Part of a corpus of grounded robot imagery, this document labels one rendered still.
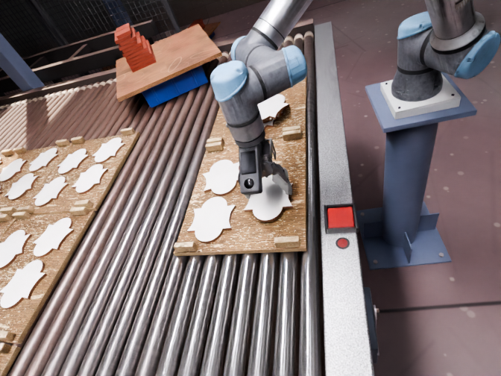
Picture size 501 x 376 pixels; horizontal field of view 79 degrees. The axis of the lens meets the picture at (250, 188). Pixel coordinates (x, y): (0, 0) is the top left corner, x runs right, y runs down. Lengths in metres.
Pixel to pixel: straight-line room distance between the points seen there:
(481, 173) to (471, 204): 0.24
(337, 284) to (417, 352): 0.96
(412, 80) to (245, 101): 0.65
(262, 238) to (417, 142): 0.71
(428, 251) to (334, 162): 1.01
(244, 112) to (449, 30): 0.54
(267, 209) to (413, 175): 0.75
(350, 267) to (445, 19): 0.60
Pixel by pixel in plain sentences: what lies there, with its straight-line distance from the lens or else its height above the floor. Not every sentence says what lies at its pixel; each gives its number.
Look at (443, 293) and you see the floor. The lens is 1.74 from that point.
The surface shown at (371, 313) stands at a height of 0.83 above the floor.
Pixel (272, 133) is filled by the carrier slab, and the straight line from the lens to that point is 1.04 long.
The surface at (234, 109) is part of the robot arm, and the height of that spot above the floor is 1.25.
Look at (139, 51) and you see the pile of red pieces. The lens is 1.65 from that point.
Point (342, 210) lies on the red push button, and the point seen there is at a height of 0.93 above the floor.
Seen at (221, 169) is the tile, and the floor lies 0.95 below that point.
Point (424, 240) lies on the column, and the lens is 1.84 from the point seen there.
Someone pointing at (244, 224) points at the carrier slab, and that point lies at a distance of 0.80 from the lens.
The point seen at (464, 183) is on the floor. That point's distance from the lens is 2.14.
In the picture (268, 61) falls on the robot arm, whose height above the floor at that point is 1.29.
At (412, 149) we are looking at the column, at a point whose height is 0.70.
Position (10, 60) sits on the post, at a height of 1.15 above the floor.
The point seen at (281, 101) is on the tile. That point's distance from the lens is 1.09.
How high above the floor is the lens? 1.56
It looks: 45 degrees down
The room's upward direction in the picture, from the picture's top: 23 degrees counter-clockwise
